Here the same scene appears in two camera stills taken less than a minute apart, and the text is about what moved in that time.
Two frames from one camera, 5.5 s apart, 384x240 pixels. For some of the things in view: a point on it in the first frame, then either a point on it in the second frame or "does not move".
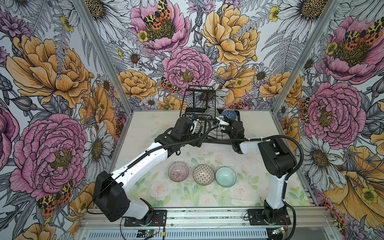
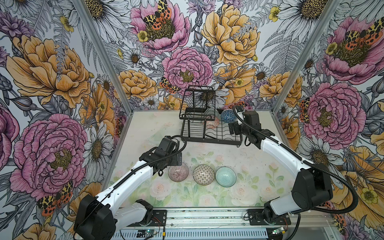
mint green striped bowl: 225,176 does not move
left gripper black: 193,141 to 174,161
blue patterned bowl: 229,113 does not move
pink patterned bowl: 178,171 does not move
